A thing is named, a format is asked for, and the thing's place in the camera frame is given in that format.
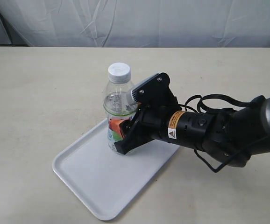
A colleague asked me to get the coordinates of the white plastic tray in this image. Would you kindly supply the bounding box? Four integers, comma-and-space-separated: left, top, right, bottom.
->
52, 119, 179, 221

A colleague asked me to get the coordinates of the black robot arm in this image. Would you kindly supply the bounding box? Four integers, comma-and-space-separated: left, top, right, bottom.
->
108, 94, 270, 168

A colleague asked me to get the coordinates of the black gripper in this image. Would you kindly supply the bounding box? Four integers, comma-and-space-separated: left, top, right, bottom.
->
108, 105, 184, 155

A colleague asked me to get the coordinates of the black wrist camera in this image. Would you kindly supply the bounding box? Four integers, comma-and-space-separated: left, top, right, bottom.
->
126, 72, 179, 110

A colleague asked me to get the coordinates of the clear plastic bottle white cap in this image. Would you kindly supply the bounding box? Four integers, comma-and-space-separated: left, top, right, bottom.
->
103, 62, 137, 152

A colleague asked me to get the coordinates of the light blue backdrop cloth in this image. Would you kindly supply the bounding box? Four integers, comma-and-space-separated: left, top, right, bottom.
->
0, 0, 270, 48

